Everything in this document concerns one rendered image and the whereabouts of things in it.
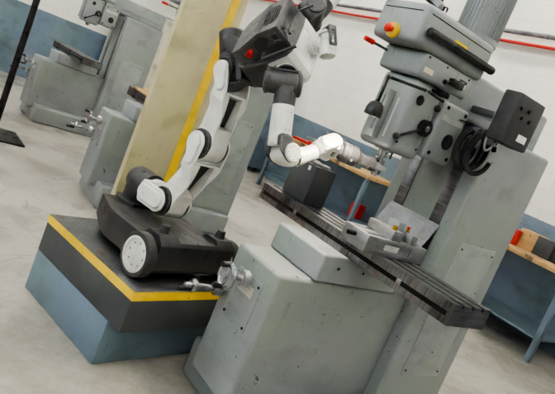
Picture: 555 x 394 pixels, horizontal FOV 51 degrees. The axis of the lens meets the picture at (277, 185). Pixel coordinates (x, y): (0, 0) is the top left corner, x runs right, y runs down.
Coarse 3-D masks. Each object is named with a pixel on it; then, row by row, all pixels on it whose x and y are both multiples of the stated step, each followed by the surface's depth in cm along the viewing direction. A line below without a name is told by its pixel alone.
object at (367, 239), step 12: (348, 228) 228; (360, 228) 224; (348, 240) 226; (360, 240) 221; (372, 240) 219; (384, 240) 223; (408, 240) 232; (372, 252) 222; (384, 252) 225; (396, 252) 229; (408, 252) 233; (420, 252) 236
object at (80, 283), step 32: (64, 224) 276; (96, 224) 294; (64, 256) 269; (96, 256) 254; (32, 288) 283; (64, 288) 265; (96, 288) 250; (128, 288) 237; (160, 288) 247; (64, 320) 262; (96, 320) 247; (128, 320) 237; (160, 320) 251; (192, 320) 266; (96, 352) 245; (128, 352) 258; (160, 352) 274
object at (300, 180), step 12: (300, 168) 283; (312, 168) 274; (324, 168) 275; (288, 180) 289; (300, 180) 280; (312, 180) 272; (324, 180) 275; (288, 192) 286; (300, 192) 278; (312, 192) 274; (324, 192) 277; (312, 204) 276
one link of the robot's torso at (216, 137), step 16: (224, 64) 257; (224, 80) 256; (224, 96) 256; (240, 96) 269; (208, 112) 264; (224, 112) 258; (240, 112) 266; (208, 128) 263; (224, 128) 269; (208, 144) 259; (224, 144) 266; (208, 160) 267
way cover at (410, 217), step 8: (384, 208) 286; (392, 208) 284; (400, 208) 281; (384, 216) 283; (392, 216) 280; (408, 216) 275; (416, 216) 273; (408, 224) 273; (416, 224) 270; (424, 224) 268; (432, 224) 265; (416, 232) 267; (424, 232) 265; (432, 232) 262; (424, 240) 262
